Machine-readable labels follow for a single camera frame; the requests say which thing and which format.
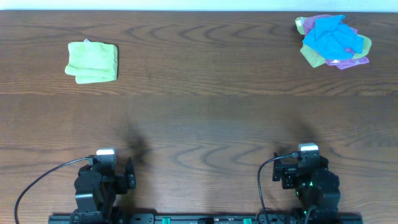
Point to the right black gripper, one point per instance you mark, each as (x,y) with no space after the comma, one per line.
(288,171)

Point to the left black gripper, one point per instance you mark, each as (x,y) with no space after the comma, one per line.
(125,180)

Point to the blue microfiber cloth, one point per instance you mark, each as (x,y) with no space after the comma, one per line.
(333,39)

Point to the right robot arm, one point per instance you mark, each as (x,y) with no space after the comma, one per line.
(315,186)

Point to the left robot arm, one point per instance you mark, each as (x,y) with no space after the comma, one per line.
(97,186)

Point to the green crumpled cloth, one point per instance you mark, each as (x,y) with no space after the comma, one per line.
(305,24)

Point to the folded green cloth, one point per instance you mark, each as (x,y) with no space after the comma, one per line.
(92,62)

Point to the purple crumpled cloth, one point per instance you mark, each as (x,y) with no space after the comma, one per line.
(327,39)

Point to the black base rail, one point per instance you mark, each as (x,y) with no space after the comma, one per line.
(148,218)

